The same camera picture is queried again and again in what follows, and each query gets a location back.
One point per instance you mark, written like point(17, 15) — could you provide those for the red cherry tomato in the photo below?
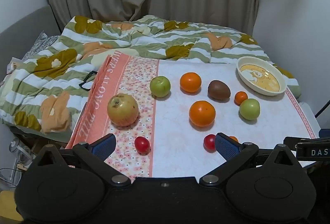
point(142, 145)
point(209, 142)

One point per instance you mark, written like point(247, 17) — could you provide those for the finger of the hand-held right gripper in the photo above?
point(306, 141)

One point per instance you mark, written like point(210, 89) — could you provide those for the small tangerine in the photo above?
point(240, 97)
point(234, 139)

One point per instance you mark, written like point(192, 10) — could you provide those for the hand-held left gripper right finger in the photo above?
point(225, 147)

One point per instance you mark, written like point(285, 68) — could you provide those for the brown kiwi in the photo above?
point(219, 90)

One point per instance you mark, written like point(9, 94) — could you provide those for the grey headboard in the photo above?
point(20, 25)

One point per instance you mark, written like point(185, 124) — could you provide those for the green apple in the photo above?
point(249, 109)
point(160, 86)

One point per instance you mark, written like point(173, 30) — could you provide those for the orange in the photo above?
point(202, 114)
point(190, 82)

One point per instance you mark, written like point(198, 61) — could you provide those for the striped floral blanket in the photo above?
point(144, 36)

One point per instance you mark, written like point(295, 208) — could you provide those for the yellow round pear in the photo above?
point(123, 110)

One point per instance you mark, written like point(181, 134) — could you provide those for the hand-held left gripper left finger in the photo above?
point(104, 148)

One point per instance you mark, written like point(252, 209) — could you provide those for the white fan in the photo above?
point(18, 149)

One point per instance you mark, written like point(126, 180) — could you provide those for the small white box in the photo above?
point(12, 67)

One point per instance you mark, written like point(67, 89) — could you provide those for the black glasses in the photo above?
point(89, 78)

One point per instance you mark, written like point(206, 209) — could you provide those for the cream oval bowl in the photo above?
point(260, 77)

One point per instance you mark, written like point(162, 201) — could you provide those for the grey patterned pillow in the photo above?
point(38, 43)

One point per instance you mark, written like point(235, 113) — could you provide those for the pink floral tablecloth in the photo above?
point(175, 115)

